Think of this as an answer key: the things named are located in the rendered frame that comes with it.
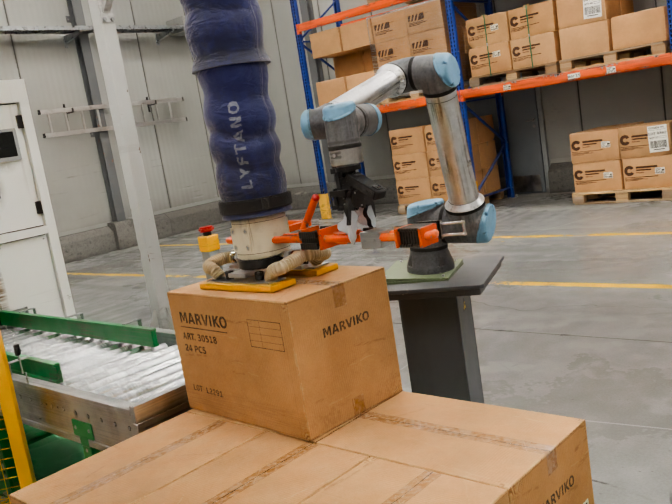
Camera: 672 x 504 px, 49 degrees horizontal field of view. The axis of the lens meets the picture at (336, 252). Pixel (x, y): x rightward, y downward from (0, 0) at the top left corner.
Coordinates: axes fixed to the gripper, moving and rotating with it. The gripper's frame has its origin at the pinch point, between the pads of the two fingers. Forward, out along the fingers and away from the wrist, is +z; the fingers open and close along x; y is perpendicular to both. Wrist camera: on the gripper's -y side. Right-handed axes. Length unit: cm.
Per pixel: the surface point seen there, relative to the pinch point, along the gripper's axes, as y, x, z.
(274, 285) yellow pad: 24.6, 13.9, 10.6
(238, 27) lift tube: 31, 5, -63
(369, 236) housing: -4.9, 3.4, -1.0
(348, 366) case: 10.8, 3.6, 37.2
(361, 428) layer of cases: 4, 9, 53
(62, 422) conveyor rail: 130, 38, 60
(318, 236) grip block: 12.9, 4.8, -1.5
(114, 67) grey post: 361, -154, -99
